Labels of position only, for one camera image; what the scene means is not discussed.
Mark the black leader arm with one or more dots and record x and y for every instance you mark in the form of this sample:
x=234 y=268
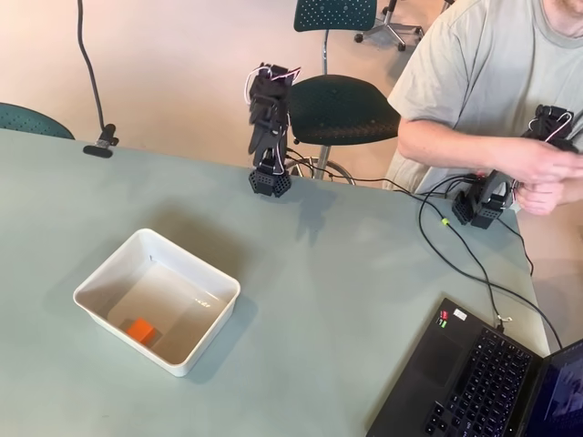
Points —
x=489 y=196

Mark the small orange cube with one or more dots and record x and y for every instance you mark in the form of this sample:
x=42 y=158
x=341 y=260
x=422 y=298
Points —
x=139 y=328

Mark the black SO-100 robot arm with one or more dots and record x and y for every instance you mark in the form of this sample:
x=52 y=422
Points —
x=272 y=161

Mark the white plastic bin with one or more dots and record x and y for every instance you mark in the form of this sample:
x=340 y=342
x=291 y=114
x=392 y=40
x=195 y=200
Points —
x=157 y=291

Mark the person's right hand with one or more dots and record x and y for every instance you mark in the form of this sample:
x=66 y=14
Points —
x=542 y=164

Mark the person's left hand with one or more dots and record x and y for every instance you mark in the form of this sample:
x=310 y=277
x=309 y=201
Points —
x=546 y=196

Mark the black perforated table clamp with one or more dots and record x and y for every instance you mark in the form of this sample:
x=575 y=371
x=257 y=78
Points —
x=461 y=209
x=268 y=183

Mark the green perforated chair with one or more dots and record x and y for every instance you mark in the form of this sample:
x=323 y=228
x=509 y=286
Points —
x=27 y=119
x=341 y=109

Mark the silver office chair base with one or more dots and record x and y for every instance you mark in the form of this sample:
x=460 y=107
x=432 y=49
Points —
x=387 y=29

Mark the person's beige t-shirt torso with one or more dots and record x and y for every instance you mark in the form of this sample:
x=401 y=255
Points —
x=478 y=68

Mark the person's neck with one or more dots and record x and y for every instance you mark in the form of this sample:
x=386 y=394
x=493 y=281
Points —
x=565 y=20

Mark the black laptop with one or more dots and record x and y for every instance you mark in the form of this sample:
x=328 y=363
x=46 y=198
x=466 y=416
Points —
x=469 y=382

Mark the black gooseneck clamp mount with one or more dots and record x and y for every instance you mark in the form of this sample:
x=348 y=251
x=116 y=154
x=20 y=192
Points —
x=93 y=86

